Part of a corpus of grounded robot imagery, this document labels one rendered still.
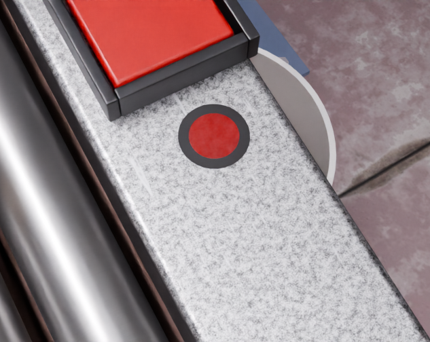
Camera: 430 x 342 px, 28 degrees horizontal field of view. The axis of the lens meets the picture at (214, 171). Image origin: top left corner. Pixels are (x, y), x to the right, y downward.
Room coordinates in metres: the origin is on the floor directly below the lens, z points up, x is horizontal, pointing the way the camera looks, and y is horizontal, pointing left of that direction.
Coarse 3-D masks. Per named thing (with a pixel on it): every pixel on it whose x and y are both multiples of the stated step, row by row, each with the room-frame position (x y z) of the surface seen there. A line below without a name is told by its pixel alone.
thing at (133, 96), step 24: (48, 0) 0.22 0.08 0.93; (216, 0) 0.23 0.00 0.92; (72, 24) 0.21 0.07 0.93; (240, 24) 0.22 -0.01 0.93; (72, 48) 0.20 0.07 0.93; (216, 48) 0.20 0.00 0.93; (240, 48) 0.21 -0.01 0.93; (96, 72) 0.19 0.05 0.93; (168, 72) 0.19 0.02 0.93; (192, 72) 0.19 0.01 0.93; (216, 72) 0.20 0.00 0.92; (96, 96) 0.18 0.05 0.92; (120, 96) 0.18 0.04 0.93; (144, 96) 0.18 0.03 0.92
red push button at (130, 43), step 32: (96, 0) 0.23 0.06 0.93; (128, 0) 0.23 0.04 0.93; (160, 0) 0.23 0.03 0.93; (192, 0) 0.23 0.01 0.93; (96, 32) 0.21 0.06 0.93; (128, 32) 0.21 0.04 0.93; (160, 32) 0.21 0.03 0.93; (192, 32) 0.21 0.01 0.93; (224, 32) 0.21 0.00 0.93; (128, 64) 0.19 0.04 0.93; (160, 64) 0.19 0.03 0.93
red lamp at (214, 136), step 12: (204, 120) 0.17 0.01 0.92; (216, 120) 0.17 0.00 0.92; (228, 120) 0.18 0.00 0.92; (192, 132) 0.17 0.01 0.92; (204, 132) 0.17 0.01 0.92; (216, 132) 0.17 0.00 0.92; (228, 132) 0.17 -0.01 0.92; (192, 144) 0.16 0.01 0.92; (204, 144) 0.16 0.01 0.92; (216, 144) 0.16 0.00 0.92; (228, 144) 0.16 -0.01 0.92; (204, 156) 0.16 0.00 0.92; (216, 156) 0.16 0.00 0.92
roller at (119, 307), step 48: (0, 48) 0.21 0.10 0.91; (0, 96) 0.18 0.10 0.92; (0, 144) 0.16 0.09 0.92; (48, 144) 0.16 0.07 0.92; (0, 192) 0.13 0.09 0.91; (48, 192) 0.13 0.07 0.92; (48, 240) 0.11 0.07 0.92; (96, 240) 0.12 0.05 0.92; (48, 288) 0.09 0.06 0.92; (96, 288) 0.09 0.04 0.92; (96, 336) 0.07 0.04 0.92; (144, 336) 0.08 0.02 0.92
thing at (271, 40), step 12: (240, 0) 0.88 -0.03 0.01; (252, 0) 0.89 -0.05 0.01; (252, 12) 0.86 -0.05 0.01; (264, 12) 0.86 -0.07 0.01; (264, 24) 0.84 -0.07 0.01; (264, 36) 0.81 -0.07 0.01; (276, 36) 0.81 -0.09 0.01; (264, 48) 0.79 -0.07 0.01; (276, 48) 0.79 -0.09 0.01; (288, 48) 0.79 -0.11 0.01; (288, 60) 0.77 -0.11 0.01; (300, 60) 0.77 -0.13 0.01; (300, 72) 0.75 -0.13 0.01
